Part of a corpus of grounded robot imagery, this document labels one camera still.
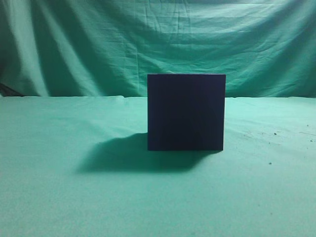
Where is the green table cloth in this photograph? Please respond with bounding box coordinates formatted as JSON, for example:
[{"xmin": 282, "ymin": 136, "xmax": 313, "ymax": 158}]
[{"xmin": 0, "ymin": 96, "xmax": 316, "ymax": 237}]

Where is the green backdrop cloth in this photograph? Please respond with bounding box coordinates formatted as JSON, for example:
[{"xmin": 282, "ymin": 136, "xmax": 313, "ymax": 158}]
[{"xmin": 0, "ymin": 0, "xmax": 316, "ymax": 97}]

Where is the large dark purple groove box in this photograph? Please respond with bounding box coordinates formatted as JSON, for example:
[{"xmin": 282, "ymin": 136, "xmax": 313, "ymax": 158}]
[{"xmin": 147, "ymin": 74, "xmax": 226, "ymax": 151}]

